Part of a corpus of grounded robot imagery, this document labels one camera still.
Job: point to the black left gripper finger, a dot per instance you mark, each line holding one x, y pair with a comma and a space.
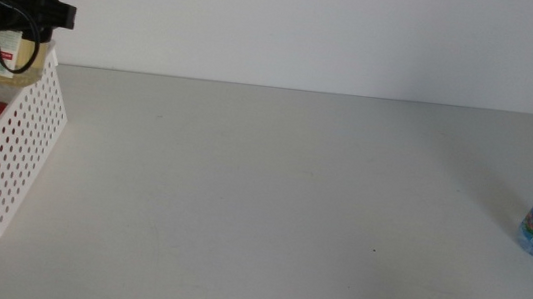
66, 16

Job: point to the white perforated plastic basket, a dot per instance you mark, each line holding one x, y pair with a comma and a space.
21, 141

